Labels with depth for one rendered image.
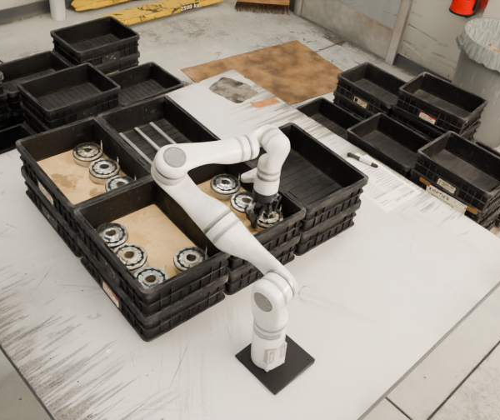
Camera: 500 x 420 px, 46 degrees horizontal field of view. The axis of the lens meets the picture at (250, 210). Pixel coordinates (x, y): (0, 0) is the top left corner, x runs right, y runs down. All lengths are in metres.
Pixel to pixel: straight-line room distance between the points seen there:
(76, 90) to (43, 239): 1.30
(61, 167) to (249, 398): 1.02
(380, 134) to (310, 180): 1.23
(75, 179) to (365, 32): 3.38
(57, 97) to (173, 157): 1.71
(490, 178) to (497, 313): 0.65
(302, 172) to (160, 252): 0.65
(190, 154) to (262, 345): 0.55
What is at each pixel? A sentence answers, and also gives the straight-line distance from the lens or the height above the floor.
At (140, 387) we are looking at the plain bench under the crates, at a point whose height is 0.70.
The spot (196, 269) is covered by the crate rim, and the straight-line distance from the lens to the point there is 1.65.
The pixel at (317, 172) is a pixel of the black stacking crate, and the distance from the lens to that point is 2.20.
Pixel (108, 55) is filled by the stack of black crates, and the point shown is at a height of 0.53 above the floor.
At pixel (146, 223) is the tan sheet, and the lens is 1.92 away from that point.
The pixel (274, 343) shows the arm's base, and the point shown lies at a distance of 1.64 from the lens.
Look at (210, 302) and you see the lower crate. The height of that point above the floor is 0.72.
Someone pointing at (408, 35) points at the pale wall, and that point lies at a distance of 4.84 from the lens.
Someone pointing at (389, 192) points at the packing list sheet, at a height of 0.70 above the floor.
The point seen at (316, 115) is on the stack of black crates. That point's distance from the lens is 3.58.
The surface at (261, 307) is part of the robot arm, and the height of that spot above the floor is 0.97.
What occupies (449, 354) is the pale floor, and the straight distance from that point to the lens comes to 2.88.
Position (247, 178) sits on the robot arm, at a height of 1.03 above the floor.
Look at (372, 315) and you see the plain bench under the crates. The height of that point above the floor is 0.70.
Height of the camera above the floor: 2.15
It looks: 42 degrees down
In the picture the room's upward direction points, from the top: 8 degrees clockwise
